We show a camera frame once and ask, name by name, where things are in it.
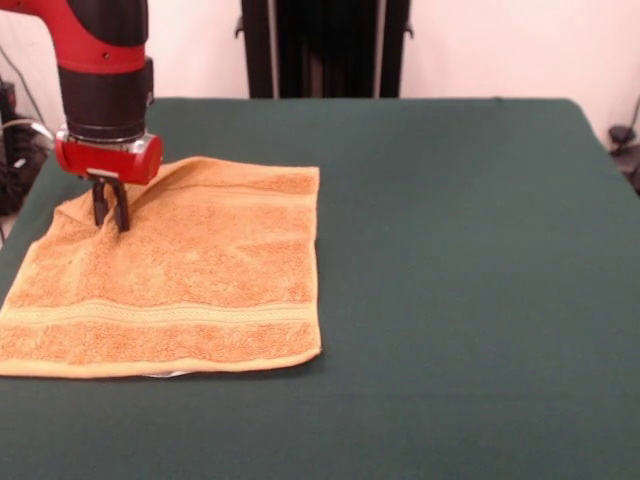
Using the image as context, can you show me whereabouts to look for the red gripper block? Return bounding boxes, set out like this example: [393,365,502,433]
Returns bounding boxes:
[53,132,165,234]

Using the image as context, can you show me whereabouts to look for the tan terry towel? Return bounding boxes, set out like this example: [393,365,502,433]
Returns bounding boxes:
[0,156,321,379]

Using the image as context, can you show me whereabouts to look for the upright black power strip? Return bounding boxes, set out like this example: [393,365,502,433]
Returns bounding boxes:
[0,82,19,126]

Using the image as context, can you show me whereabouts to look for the dark green table cloth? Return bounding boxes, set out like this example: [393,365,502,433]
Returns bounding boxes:
[0,97,640,480]

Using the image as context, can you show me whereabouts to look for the black cable bundle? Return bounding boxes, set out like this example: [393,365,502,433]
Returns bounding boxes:
[0,117,57,216]

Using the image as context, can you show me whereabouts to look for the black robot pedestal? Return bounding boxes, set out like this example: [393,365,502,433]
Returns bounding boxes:
[234,0,416,100]

